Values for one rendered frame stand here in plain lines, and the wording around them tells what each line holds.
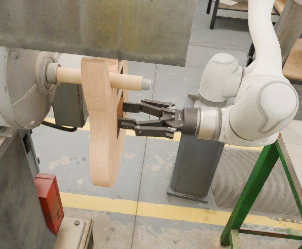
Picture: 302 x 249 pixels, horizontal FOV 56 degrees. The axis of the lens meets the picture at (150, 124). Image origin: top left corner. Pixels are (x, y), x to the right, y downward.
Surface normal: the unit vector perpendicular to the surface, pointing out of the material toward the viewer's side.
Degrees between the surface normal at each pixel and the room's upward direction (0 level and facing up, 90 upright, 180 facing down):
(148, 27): 90
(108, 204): 0
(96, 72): 76
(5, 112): 98
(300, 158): 0
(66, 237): 24
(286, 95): 45
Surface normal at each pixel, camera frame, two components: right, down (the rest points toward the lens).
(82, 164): 0.08, -0.75
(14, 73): 0.86, 0.18
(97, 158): -0.06, 0.36
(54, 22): -0.08, 0.65
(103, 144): -0.04, 0.16
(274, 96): -0.02, -0.07
